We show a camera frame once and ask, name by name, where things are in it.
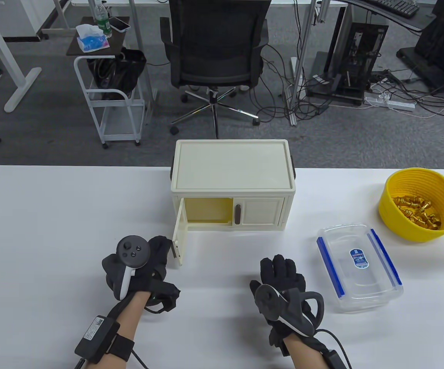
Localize person's right hand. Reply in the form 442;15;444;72
249;254;324;346

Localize person's left hand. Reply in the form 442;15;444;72
102;235;181;308

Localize clear box lid blue label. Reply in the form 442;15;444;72
318;225;399;298

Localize clear plastic box blue clips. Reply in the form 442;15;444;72
316;224;404;314

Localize cream plastic cabinet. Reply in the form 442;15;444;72
169;139;297;266

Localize yellow woven basket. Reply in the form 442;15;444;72
378;168;444;243

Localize pile of gold chess pieces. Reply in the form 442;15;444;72
392;195;442;230

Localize person's right forearm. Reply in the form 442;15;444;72
283;336;338;369

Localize person's left forearm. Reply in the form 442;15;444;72
106;292;151;369

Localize black left wrist sensor box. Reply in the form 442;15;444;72
75;315;120;364

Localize black wrist sensor box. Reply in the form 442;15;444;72
75;315;120;364
324;348;347;369

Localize black right wrist sensor box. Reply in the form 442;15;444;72
324;348;347;369

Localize grey left hand controller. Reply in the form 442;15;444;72
116;234;151;301

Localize grey hand controller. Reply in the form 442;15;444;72
116;234;151;301
254;284;325;337

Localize grey right hand controller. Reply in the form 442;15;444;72
254;284;325;337

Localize black bag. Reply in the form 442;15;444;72
87;48;147;100

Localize white power strip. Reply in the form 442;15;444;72
364;96;416;112

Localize white desk with T-leg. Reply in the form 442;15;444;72
0;0;42;113

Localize white rolling cart brown top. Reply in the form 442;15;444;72
67;16;147;150

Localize black mesh office chair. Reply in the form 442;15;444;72
160;0;270;140

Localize blue tissue pack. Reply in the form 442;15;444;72
76;24;111;53

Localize white smartphone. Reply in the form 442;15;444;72
108;17;131;32

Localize green label water bottle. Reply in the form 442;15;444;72
93;0;113;38

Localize black computer tower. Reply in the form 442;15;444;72
324;22;389;102

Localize long white desk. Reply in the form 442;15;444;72
71;0;348;8

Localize white drawer unit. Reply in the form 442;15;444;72
0;0;49;41

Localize black curved desk top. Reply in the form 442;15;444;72
345;0;434;32

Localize black keyboard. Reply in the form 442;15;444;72
372;0;420;18

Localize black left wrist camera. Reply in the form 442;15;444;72
145;283;181;314

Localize silver aluminium post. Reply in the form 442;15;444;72
288;0;318;126

